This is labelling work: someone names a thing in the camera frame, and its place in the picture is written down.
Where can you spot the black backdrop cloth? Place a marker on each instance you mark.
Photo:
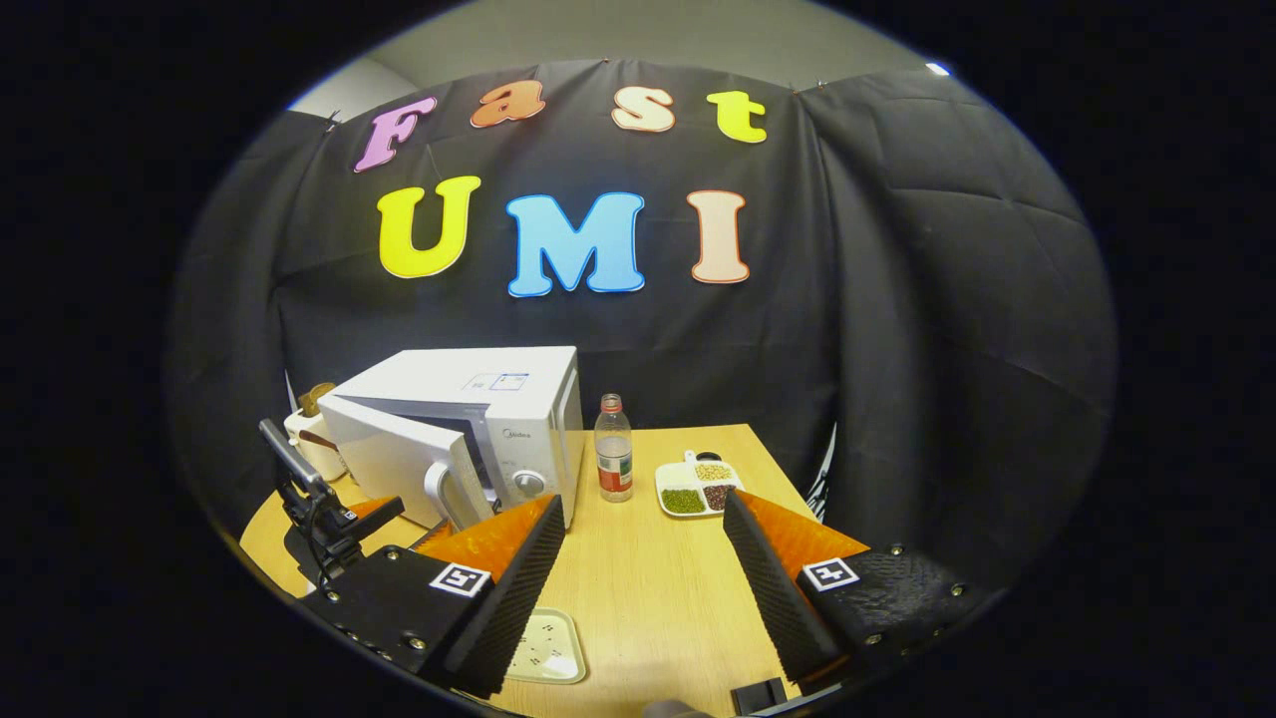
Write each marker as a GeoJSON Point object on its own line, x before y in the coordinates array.
{"type": "Point", "coordinates": [897, 299]}

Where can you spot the brown wooden spoon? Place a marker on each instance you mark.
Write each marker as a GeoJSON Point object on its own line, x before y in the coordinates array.
{"type": "Point", "coordinates": [317, 439]}

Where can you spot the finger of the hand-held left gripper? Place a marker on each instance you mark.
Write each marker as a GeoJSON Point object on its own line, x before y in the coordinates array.
{"type": "Point", "coordinates": [374, 514]}

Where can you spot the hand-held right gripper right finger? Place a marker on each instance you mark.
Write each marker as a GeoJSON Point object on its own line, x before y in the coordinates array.
{"type": "Point", "coordinates": [768, 588]}

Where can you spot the small ceiling light panel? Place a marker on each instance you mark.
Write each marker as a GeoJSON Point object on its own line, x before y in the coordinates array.
{"type": "Point", "coordinates": [937, 69]}

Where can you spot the white microwave oven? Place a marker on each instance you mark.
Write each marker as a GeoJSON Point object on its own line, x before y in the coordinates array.
{"type": "Point", "coordinates": [439, 374]}

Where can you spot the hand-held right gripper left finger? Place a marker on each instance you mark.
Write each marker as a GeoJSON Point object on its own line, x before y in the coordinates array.
{"type": "Point", "coordinates": [518, 588]}

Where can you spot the clear bottle with red label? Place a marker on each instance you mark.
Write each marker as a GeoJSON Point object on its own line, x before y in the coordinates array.
{"type": "Point", "coordinates": [614, 459]}

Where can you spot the white toaster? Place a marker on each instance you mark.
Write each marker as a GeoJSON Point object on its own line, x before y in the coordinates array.
{"type": "Point", "coordinates": [319, 454]}

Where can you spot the pale green square tray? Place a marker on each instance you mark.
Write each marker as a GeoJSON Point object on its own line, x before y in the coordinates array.
{"type": "Point", "coordinates": [556, 653]}

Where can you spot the brown bread slice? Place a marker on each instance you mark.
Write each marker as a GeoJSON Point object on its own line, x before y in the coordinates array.
{"type": "Point", "coordinates": [317, 399]}

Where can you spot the white divided dish of beans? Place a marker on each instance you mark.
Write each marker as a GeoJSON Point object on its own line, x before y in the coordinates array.
{"type": "Point", "coordinates": [683, 501]}

